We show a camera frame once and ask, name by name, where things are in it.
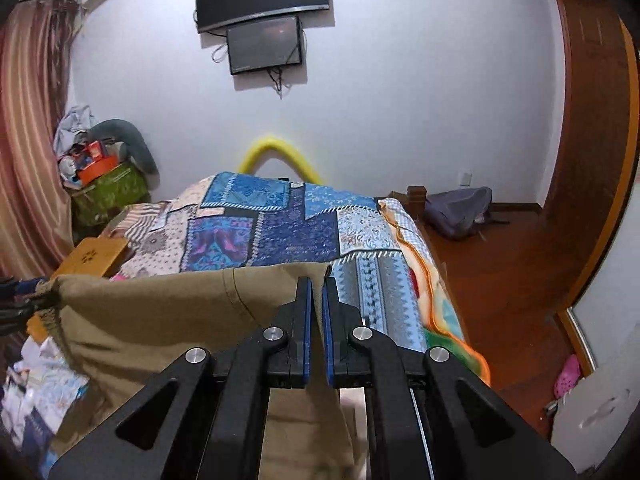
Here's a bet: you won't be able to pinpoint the orange box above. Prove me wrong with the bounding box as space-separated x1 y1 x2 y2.
75 142 121 187

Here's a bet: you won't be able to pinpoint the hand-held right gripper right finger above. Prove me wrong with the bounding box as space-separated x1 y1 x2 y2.
322 276 579 480

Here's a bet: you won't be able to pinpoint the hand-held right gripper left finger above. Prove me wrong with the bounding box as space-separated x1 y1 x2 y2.
48 276 314 480

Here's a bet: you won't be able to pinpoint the yellow foam tube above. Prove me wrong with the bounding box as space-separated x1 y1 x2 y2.
237 133 324 185

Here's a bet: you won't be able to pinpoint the pink slipper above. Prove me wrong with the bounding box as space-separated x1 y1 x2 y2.
553 354 583 401

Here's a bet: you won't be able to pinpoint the pile of clothes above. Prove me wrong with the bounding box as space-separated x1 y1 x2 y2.
0 330 91 476

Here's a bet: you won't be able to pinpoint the striped pink curtain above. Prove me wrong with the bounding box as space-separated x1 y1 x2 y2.
0 0 81 281

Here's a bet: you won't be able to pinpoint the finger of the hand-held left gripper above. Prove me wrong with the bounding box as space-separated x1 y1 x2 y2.
0 276 57 339

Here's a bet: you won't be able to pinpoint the green patterned bag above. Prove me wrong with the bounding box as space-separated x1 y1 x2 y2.
71 162 151 228

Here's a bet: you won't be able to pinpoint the small black wall monitor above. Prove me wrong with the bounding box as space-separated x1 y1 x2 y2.
226 15 304 76

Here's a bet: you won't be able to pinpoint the grey backpack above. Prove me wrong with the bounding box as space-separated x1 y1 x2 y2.
423 186 511 241

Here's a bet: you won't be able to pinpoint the white cabinet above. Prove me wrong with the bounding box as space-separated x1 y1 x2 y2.
548 280 640 476

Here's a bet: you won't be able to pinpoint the blue patchwork bedspread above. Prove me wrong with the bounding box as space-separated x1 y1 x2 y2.
102 172 431 356

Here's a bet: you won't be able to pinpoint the light grey cloth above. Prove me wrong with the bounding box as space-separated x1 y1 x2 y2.
53 105 99 158

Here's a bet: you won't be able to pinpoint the wooden bed post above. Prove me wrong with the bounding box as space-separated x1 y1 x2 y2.
406 185 427 223

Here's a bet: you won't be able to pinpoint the grey plush pillow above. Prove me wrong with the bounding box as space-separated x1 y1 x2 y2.
88 119 160 176

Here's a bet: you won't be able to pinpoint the wooden door frame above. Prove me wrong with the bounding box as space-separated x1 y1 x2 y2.
505 0 640 311

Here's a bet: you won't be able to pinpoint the khaki pants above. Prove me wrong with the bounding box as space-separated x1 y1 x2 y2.
33 263 372 480

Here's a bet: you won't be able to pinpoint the colourful fleece blanket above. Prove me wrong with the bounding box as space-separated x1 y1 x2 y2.
378 198 493 387

